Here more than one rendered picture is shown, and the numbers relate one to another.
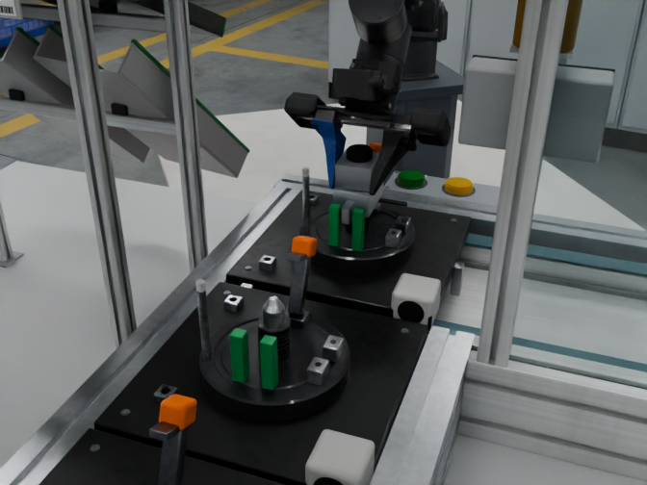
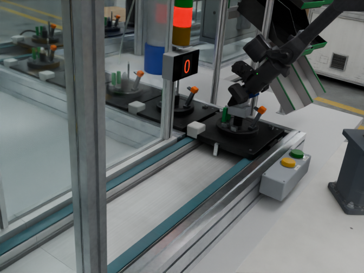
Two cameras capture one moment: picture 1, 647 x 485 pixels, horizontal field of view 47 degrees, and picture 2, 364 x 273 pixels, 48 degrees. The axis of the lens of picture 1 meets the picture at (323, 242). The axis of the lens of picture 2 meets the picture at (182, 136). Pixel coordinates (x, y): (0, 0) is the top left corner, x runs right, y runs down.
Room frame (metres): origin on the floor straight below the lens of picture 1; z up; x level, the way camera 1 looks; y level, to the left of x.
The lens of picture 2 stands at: (0.90, -1.27, 1.52)
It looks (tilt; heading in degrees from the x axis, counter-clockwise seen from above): 26 degrees down; 104
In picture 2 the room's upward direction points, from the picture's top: 5 degrees clockwise
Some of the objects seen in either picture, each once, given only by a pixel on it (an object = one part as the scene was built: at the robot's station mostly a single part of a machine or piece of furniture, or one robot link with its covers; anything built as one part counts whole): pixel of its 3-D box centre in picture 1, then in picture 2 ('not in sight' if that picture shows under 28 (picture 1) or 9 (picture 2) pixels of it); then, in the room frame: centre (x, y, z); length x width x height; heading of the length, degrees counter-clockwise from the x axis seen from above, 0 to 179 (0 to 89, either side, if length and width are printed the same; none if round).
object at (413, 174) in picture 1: (410, 181); (297, 155); (0.99, -0.13, 0.96); 0.04 x 0.04 x 0.02
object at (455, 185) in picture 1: (458, 189); (287, 163); (0.96, -0.19, 0.96); 0.04 x 0.04 x 0.02
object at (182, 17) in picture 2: not in sight; (182, 16); (0.61, -0.18, 1.33); 0.05 x 0.05 x 0.05
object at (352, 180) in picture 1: (356, 180); (237, 103); (0.78, -0.04, 1.06); 0.08 x 0.04 x 0.07; 161
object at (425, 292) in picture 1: (415, 301); (195, 130); (0.66, -0.10, 0.97); 0.05 x 0.05 x 0.04; 70
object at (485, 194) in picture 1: (456, 208); (286, 173); (0.96, -0.19, 0.93); 0.21 x 0.07 x 0.06; 70
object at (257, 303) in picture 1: (273, 333); (175, 97); (0.55, 0.04, 1.01); 0.24 x 0.24 x 0.13; 70
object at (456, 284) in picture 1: (456, 279); (216, 149); (0.75, -0.16, 0.95); 0.01 x 0.01 x 0.04; 70
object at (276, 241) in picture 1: (356, 249); (236, 132); (0.79, -0.04, 0.96); 0.24 x 0.24 x 0.02; 70
